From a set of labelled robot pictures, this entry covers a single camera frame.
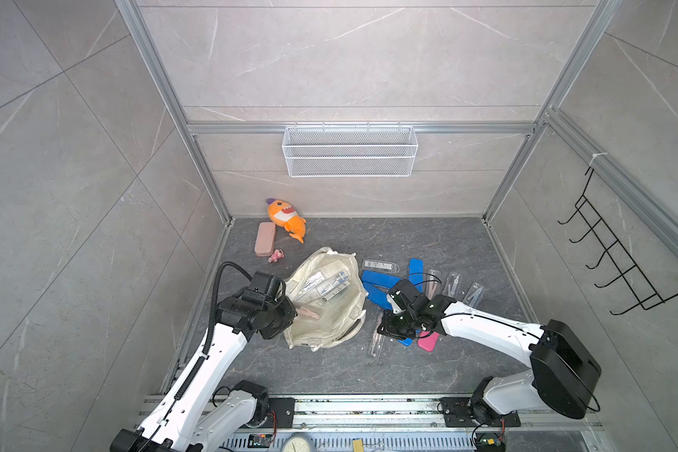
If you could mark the beige canvas bag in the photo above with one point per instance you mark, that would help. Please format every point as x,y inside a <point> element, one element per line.
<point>326,324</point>

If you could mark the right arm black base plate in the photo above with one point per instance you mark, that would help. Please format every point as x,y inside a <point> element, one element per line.
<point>461,412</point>

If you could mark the white wire mesh basket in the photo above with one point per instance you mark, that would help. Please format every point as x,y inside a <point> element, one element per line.
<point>349,151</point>

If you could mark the pink bear figurine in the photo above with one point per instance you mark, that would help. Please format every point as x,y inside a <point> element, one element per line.
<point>276,256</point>

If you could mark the blue compass set case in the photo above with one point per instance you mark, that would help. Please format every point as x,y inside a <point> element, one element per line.
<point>416,273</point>

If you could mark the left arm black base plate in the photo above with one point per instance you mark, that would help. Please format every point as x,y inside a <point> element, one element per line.
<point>277,412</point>

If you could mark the clear plastic case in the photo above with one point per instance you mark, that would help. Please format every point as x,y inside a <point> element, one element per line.
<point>320,287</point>

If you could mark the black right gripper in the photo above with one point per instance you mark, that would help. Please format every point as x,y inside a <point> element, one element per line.
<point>388,329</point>

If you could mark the pink rectangular case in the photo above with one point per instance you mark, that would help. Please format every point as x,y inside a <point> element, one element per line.
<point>265,239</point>

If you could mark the black wire hook rack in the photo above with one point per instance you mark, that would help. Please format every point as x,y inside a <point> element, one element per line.
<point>627,271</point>

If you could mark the clear labelled compass case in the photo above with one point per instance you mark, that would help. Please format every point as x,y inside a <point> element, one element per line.
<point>381,266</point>

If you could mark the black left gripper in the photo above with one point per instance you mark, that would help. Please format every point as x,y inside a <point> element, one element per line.
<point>290,314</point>

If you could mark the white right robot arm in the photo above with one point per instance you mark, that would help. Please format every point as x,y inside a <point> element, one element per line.
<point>560,373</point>

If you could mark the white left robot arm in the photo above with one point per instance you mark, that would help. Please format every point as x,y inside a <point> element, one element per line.
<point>241,305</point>

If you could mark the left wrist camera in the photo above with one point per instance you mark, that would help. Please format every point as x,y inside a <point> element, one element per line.
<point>264,289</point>

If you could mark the orange plush shark toy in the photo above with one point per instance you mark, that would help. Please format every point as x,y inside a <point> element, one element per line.
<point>284,215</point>

